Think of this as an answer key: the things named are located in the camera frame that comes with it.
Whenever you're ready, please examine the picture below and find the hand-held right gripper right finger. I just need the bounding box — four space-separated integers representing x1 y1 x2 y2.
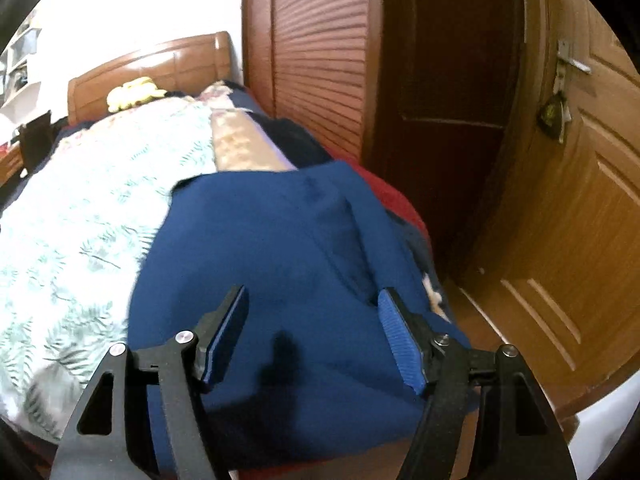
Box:
377 286 579 480

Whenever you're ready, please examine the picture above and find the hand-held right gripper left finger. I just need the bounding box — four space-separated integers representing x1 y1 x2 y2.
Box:
49 284 250 480

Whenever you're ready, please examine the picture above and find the blue suit jacket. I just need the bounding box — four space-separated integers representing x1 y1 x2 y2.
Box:
127 160 473 476

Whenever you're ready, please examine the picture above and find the red blanket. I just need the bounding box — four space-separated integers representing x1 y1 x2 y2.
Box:
345 160 433 261

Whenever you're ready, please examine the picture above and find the bed with leaf-print cover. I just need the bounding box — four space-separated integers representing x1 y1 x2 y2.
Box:
0 97 221 443

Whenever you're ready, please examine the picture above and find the yellow patterned blanket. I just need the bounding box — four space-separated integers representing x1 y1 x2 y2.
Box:
209 109 293 173

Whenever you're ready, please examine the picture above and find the wooden panel door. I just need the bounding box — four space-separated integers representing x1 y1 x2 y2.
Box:
450 0 640 421

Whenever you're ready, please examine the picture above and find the floral quilt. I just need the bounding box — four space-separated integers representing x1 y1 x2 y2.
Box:
50 81 256 161

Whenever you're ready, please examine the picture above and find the yellow plush toy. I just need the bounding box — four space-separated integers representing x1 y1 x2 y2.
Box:
106 76 168 113

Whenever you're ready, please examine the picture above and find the hanging key bunch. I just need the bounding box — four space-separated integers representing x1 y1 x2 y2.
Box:
537 91 572 141

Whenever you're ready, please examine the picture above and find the dark wooden chair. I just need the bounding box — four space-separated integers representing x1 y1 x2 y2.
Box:
19 110 55 173

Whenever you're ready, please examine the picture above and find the wooden desk cabinet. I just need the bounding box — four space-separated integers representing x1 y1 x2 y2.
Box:
0 150 26 196

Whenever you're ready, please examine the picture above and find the wooden bed headboard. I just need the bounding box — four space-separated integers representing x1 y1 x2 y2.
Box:
66 31 237 126

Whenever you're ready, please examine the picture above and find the wooden louvred wardrobe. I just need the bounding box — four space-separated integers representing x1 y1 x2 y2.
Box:
241 0 528 281

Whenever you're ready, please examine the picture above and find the metal door handle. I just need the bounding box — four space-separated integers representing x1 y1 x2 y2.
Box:
552 39 592 93

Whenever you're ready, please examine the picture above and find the white wall shelf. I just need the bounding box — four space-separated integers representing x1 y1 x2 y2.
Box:
0 25 41 121

